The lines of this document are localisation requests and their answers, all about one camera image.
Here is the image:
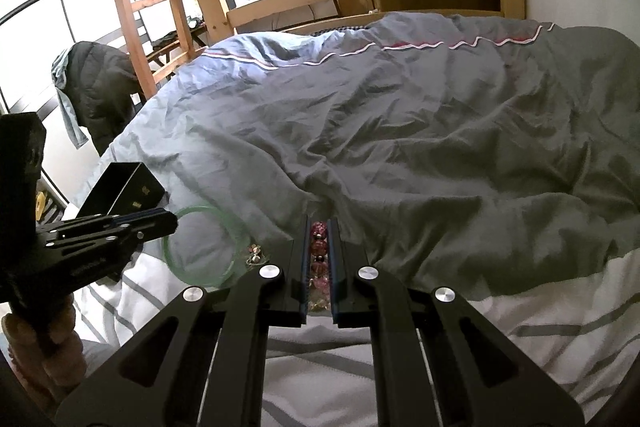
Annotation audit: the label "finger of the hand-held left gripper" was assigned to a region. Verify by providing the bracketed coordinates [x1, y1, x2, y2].
[44, 213, 179, 258]
[36, 208, 171, 238]

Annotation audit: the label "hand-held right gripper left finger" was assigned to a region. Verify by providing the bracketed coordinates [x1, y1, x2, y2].
[54, 216, 312, 427]

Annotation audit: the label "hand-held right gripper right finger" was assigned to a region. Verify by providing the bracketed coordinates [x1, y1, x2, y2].
[330, 217, 586, 427]

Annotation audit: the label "pink bead bracelet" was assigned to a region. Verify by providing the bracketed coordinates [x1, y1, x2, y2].
[307, 220, 334, 314]

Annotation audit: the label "black jewelry box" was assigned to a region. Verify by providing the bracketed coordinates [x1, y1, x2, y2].
[77, 162, 168, 222]

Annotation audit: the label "person's left hand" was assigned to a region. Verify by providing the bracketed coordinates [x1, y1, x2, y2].
[0, 289, 87, 404]

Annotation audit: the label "green glass bangle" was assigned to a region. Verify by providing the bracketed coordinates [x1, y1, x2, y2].
[161, 205, 251, 291]

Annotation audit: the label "small metal earrings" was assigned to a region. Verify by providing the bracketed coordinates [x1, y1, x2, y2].
[244, 244, 270, 266]

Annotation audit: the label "black padded jacket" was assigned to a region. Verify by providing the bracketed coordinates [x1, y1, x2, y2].
[64, 41, 147, 158]

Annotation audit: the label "light blue cloth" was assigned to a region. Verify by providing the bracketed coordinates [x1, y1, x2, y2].
[50, 48, 92, 150]

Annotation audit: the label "grey duvet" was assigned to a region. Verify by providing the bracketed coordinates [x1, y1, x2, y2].
[99, 11, 640, 305]

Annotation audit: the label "white striped bed sheet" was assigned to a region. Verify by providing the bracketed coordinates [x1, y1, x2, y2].
[65, 247, 640, 427]

